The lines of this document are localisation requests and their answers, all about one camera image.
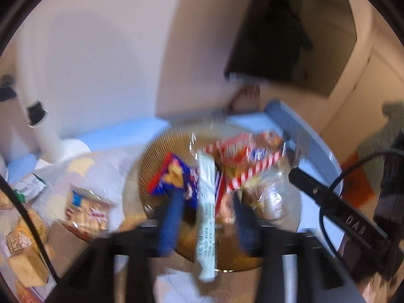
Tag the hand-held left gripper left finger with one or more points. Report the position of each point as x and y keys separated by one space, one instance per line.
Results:
x=169 y=224

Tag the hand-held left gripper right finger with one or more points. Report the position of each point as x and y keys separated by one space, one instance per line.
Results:
x=244 y=224

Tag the white long snack packet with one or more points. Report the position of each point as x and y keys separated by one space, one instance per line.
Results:
x=205 y=211

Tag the blue snack packet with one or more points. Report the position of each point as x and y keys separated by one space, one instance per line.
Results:
x=173 y=176

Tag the round woven plate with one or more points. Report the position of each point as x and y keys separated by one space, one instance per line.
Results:
x=142 y=176

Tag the red white striped snack bag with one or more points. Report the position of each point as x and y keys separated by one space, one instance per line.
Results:
x=252 y=157

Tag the red label cracker packet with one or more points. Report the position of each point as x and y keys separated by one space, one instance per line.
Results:
x=86 y=208

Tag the grey cloth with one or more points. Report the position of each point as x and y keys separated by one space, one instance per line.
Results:
x=391 y=132

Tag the orange cake packet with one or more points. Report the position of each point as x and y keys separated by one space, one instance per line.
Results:
x=34 y=224

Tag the green white snack packet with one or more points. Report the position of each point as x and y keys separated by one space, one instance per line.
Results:
x=30 y=189

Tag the white desk lamp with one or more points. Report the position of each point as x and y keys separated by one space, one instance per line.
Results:
x=47 y=135

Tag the bread packets at left edge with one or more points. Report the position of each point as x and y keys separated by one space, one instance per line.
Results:
x=19 y=208

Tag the dark wall panel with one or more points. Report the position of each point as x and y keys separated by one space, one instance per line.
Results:
x=277 y=38

